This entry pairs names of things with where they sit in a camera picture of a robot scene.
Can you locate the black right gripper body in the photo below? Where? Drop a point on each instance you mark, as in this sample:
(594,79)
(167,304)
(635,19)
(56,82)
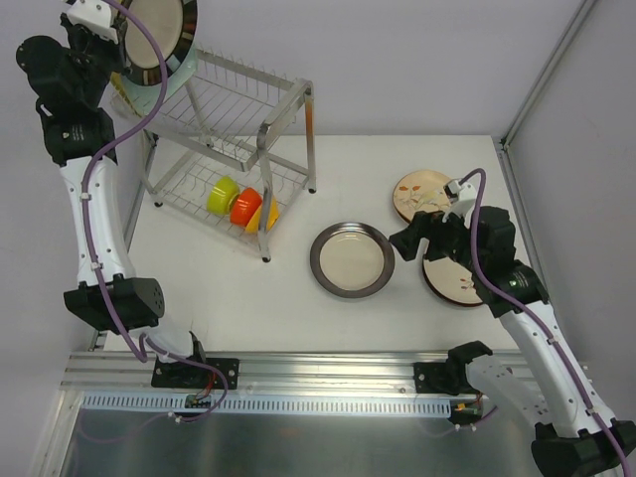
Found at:
(429,238)

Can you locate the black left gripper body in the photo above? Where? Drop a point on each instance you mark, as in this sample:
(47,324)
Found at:
(92,38)

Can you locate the black rimmed round plate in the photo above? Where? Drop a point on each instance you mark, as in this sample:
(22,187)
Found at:
(172,24)

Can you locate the woven bamboo tray plate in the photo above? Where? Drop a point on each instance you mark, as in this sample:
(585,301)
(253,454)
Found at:
(118,85)

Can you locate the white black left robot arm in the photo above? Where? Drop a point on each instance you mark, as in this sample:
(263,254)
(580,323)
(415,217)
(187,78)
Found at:
(69,82)

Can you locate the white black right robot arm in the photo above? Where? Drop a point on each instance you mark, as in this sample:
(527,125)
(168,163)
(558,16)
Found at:
(576,433)

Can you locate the stainless steel dish rack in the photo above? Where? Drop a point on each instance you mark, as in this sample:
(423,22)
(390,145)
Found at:
(224,118)

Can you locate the beige leaf round plate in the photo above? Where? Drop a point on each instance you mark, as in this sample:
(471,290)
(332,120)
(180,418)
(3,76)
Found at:
(451,282)

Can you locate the beige bird round plate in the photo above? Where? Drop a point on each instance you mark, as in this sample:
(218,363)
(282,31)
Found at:
(420,191)

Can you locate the orange bowl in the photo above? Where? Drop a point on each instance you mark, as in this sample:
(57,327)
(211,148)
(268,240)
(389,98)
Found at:
(247,203)

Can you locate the lime green bowl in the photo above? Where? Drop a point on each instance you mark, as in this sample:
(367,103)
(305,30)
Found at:
(223,196)

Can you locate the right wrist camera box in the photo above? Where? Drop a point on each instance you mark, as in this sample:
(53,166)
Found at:
(461,196)

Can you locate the white slotted cable duct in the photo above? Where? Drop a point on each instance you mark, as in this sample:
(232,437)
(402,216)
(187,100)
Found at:
(292,405)

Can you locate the aluminium right frame post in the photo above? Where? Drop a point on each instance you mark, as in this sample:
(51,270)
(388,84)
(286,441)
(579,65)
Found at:
(570,32)

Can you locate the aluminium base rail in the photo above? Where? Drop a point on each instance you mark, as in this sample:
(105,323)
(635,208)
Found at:
(373,375)

